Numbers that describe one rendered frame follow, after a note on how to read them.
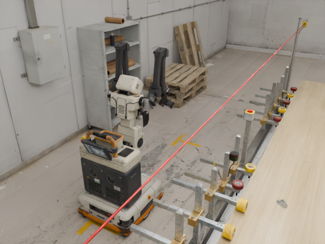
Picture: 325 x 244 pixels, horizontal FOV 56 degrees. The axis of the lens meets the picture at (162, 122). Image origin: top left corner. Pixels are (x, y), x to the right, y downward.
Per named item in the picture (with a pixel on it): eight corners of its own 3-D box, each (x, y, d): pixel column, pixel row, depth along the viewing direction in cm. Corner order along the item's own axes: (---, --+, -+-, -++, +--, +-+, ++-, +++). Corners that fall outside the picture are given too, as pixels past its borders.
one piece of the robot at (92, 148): (117, 166, 267) (108, 150, 251) (86, 155, 283) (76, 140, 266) (124, 156, 273) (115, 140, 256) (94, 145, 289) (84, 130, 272)
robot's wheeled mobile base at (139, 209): (127, 239, 284) (126, 219, 273) (77, 214, 313) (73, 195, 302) (164, 197, 336) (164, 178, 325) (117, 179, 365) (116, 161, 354)
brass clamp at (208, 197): (203, 199, 201) (203, 193, 199) (211, 188, 212) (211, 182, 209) (212, 202, 199) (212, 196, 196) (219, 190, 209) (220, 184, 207)
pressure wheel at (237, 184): (229, 196, 223) (230, 183, 217) (232, 190, 229) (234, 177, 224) (240, 200, 219) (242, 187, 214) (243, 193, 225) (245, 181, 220)
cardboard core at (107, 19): (104, 17, 451) (121, 18, 437) (108, 16, 457) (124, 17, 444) (104, 22, 454) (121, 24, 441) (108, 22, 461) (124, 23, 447)
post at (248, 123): (239, 164, 275) (245, 119, 255) (241, 162, 279) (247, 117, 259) (244, 166, 273) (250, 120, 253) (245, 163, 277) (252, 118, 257)
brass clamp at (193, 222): (186, 224, 182) (186, 217, 180) (196, 210, 192) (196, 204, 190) (196, 228, 179) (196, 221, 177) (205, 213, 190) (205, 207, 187)
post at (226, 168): (219, 205, 239) (224, 151, 217) (220, 202, 241) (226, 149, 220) (223, 206, 237) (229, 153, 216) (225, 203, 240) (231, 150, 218)
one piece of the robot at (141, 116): (141, 129, 297) (141, 108, 287) (119, 122, 309) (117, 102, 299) (151, 122, 309) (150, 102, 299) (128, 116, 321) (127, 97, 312)
